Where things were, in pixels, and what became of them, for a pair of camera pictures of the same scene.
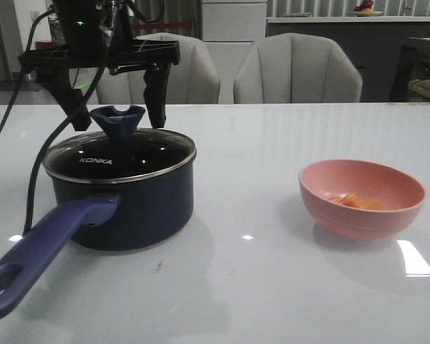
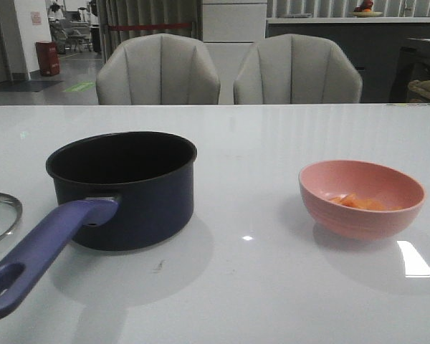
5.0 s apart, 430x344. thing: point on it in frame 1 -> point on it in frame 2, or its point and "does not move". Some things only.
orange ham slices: (352, 199) does not move
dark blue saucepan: (127, 193) does not move
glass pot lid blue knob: (116, 124) -> (3, 213)
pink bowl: (359, 199) does not move
